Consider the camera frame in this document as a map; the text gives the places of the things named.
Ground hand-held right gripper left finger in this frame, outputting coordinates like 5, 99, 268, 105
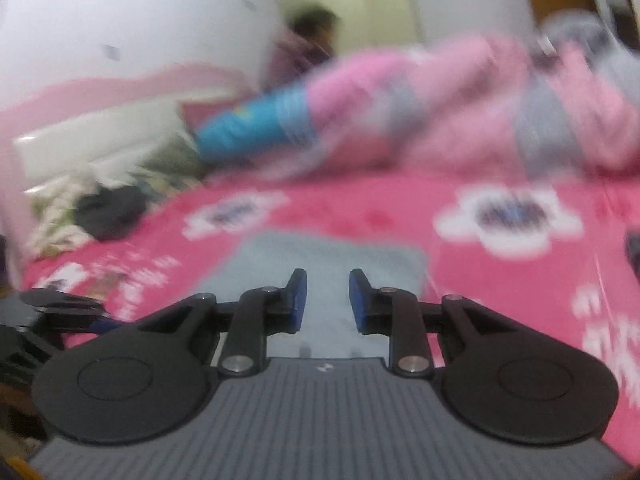
135, 267, 307, 377

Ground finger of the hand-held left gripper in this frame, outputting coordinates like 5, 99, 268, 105
42, 314, 126, 335
20, 289, 103, 311

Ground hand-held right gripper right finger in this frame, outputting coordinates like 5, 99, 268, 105
348, 267, 518, 378

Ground grey pants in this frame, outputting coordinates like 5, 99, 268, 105
197, 232, 431, 358

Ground stack of folded clothes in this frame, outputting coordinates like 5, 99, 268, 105
625, 230, 640, 281

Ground white fuzzy cloth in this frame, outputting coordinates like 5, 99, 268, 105
25, 170, 101, 256

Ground pink floral blanket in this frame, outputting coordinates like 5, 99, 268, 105
20, 172, 640, 466

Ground dark grey garment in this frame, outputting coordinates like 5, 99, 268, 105
74, 186, 148, 242

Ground green floral pillow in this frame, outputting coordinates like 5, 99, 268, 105
135, 137, 208, 193

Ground pink white headboard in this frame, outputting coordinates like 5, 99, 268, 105
0, 62, 251, 196

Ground blue pink striped quilt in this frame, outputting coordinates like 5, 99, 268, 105
194, 50, 426, 163

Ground dark red pillow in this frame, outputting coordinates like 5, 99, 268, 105
180, 97, 251, 133

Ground pink grey floral duvet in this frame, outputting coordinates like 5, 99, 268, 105
250, 10, 640, 183

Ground cream wardrobe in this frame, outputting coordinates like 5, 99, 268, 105
280, 0, 418, 56

